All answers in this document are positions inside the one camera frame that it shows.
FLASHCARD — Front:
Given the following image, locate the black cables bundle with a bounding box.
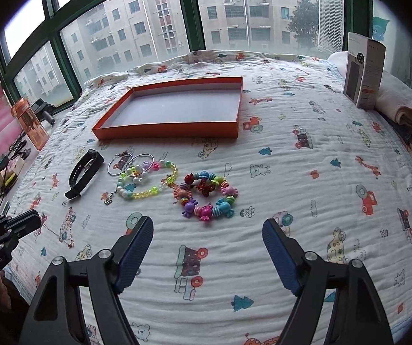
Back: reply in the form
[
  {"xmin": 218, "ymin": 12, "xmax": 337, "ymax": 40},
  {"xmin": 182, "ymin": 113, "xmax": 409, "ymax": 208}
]
[{"xmin": 6, "ymin": 132, "xmax": 31, "ymax": 162}]

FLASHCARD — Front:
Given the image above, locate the colourful candy bead bracelet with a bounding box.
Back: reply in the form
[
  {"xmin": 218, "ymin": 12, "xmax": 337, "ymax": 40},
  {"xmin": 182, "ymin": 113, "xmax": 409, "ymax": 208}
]
[{"xmin": 172, "ymin": 170, "xmax": 240, "ymax": 222}]

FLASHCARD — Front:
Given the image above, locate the pastel bead necklace with charm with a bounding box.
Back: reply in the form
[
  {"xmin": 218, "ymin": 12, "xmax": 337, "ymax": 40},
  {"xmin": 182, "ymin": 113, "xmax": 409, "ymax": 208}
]
[{"xmin": 102, "ymin": 159, "xmax": 179, "ymax": 206}]

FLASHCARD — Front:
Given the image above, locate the green window frame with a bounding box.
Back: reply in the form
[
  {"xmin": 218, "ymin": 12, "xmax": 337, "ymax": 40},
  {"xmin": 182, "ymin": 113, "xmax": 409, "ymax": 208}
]
[{"xmin": 0, "ymin": 0, "xmax": 373, "ymax": 111}]

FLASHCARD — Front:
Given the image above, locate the yellow green black gadget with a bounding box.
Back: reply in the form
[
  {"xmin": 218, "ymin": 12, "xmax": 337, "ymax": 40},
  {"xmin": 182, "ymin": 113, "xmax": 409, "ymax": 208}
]
[{"xmin": 0, "ymin": 173, "xmax": 18, "ymax": 192}]

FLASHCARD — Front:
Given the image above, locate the black smart watch band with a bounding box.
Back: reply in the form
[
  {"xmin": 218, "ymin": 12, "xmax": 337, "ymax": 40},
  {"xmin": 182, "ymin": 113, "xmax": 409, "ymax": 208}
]
[{"xmin": 64, "ymin": 149, "xmax": 105, "ymax": 200}]

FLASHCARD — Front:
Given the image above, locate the black mini tripod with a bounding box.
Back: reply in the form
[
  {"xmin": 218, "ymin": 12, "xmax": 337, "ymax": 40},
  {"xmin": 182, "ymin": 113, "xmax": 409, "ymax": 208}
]
[{"xmin": 31, "ymin": 98, "xmax": 56, "ymax": 125}]

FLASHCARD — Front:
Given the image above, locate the pink white small box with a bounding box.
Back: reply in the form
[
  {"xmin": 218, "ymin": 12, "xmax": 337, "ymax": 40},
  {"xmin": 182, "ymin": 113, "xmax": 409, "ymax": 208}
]
[{"xmin": 7, "ymin": 156, "xmax": 24, "ymax": 177}]

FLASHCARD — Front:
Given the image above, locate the cartoon print white quilt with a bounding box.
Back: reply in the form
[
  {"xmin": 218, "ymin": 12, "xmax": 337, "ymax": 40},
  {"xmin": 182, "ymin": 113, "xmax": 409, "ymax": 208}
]
[{"xmin": 6, "ymin": 51, "xmax": 412, "ymax": 344}]

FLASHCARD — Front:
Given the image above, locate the large silver hoop earring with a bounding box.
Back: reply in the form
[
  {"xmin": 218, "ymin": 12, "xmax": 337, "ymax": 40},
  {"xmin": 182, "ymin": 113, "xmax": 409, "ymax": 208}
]
[{"xmin": 106, "ymin": 153, "xmax": 133, "ymax": 177}]

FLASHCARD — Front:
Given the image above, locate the orange shallow box tray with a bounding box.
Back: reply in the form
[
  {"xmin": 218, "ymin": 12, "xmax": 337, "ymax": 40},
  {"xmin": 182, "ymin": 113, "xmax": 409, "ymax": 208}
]
[{"xmin": 92, "ymin": 76, "xmax": 242, "ymax": 140}]

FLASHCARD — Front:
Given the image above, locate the folded white towel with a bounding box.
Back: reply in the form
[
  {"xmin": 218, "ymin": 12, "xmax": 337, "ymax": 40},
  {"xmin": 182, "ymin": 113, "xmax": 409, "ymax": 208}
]
[{"xmin": 328, "ymin": 51, "xmax": 412, "ymax": 127}]

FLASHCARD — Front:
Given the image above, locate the white grey product box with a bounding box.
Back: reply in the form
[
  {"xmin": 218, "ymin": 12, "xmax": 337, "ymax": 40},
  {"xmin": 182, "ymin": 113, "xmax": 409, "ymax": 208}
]
[{"xmin": 343, "ymin": 32, "xmax": 386, "ymax": 110}]

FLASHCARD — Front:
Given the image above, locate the red bead dangle earring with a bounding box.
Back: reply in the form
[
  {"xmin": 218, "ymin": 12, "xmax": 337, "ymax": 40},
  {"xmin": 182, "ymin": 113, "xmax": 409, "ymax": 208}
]
[{"xmin": 43, "ymin": 206, "xmax": 77, "ymax": 248}]

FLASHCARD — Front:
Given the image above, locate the orange plastic water bottle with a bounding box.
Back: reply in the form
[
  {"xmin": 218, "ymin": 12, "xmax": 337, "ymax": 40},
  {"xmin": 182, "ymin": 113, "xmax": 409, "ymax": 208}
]
[{"xmin": 11, "ymin": 98, "xmax": 49, "ymax": 151}]

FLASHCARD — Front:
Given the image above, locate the silver hoop earring with pearl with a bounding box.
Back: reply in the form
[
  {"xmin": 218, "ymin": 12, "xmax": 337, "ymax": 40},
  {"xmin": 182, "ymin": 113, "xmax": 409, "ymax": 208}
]
[{"xmin": 126, "ymin": 153, "xmax": 155, "ymax": 177}]

